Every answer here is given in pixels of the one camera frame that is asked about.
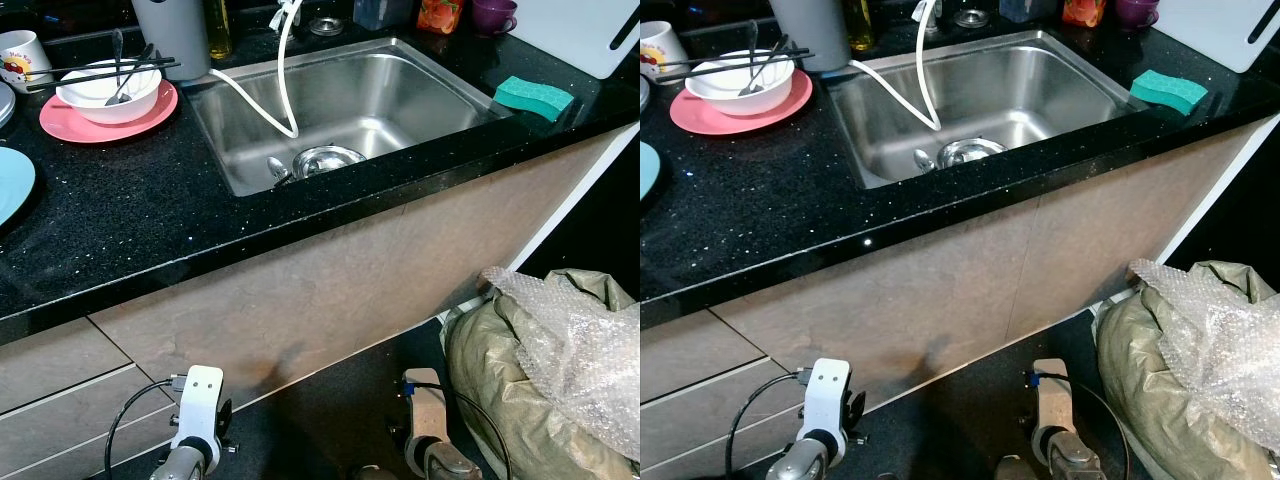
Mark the clear bubble wrap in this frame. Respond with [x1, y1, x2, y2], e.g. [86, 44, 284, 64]
[1130, 258, 1280, 426]
[483, 265, 641, 461]

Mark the white cutting board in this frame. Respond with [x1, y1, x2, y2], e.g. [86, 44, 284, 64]
[1150, 0, 1280, 74]
[505, 0, 641, 81]

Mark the brown cabinet front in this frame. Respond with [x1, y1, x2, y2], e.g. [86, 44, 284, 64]
[640, 115, 1266, 461]
[0, 125, 626, 471]

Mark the stainless steel bowl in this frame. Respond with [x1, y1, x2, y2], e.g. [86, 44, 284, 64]
[935, 137, 1008, 169]
[292, 145, 369, 181]

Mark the green sponge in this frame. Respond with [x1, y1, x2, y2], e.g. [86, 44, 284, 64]
[493, 75, 576, 124]
[1130, 70, 1209, 116]

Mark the olive sack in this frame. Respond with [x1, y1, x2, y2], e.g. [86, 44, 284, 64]
[1095, 260, 1280, 480]
[443, 268, 641, 480]

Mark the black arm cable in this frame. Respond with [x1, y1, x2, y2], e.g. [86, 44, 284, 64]
[727, 366, 811, 476]
[405, 375, 513, 480]
[1025, 370, 1131, 480]
[105, 372, 191, 480]

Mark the black chopstick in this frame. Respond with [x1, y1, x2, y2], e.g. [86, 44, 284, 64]
[25, 58, 177, 76]
[28, 63, 182, 93]
[655, 48, 810, 68]
[660, 53, 815, 83]

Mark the purple cup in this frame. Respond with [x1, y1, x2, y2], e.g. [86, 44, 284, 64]
[1115, 0, 1161, 29]
[472, 0, 518, 38]

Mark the red juice carton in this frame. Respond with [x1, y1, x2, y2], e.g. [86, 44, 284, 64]
[417, 0, 464, 36]
[1062, 0, 1108, 29]

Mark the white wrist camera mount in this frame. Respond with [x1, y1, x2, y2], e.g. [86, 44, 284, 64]
[170, 365, 226, 471]
[402, 368, 448, 476]
[800, 358, 851, 461]
[1030, 358, 1069, 461]

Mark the light blue plate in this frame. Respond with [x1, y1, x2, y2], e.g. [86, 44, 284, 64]
[0, 147, 37, 228]
[640, 140, 663, 201]

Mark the dark soap container with sponge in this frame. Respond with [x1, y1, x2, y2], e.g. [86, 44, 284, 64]
[997, 0, 1056, 23]
[352, 0, 413, 31]

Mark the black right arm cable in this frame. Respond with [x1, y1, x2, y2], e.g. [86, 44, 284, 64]
[405, 375, 513, 480]
[1025, 370, 1131, 480]

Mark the white bowl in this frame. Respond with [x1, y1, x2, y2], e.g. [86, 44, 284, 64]
[686, 50, 796, 116]
[57, 60, 163, 125]

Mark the yellow oil bottle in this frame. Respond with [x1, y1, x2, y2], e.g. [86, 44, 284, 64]
[845, 0, 876, 53]
[203, 0, 233, 61]

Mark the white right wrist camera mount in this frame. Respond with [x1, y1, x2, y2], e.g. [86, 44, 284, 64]
[402, 368, 448, 476]
[1030, 358, 1069, 461]

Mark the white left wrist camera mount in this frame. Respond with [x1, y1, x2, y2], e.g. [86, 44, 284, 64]
[800, 358, 851, 461]
[170, 365, 226, 471]

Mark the white flexible hose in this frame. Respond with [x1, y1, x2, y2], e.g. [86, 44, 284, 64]
[210, 0, 306, 139]
[850, 0, 943, 132]

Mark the grey canister with red label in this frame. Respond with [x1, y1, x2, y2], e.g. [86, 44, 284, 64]
[132, 0, 211, 81]
[768, 0, 851, 73]

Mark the stainless steel sink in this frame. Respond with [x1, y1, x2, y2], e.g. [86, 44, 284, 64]
[185, 37, 513, 198]
[828, 30, 1151, 191]

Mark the pink plate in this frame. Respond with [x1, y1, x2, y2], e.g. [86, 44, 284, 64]
[670, 68, 814, 136]
[40, 80, 179, 144]

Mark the white printed mug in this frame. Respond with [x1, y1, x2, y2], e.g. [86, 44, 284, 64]
[640, 20, 686, 83]
[0, 30, 53, 93]

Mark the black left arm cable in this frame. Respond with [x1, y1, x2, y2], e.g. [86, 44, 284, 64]
[727, 366, 811, 476]
[105, 372, 191, 480]

